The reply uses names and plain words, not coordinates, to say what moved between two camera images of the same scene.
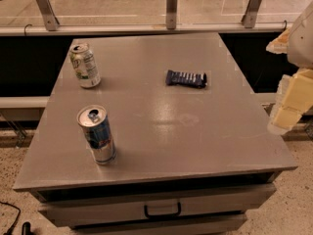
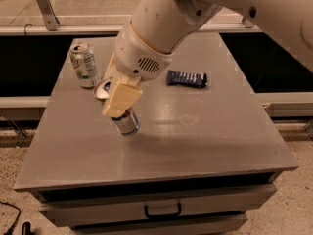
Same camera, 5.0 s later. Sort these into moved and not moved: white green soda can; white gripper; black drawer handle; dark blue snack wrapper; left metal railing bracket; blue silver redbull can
Moved: blue silver redbull can; white gripper
Not moved: dark blue snack wrapper; white green soda can; left metal railing bracket; black drawer handle
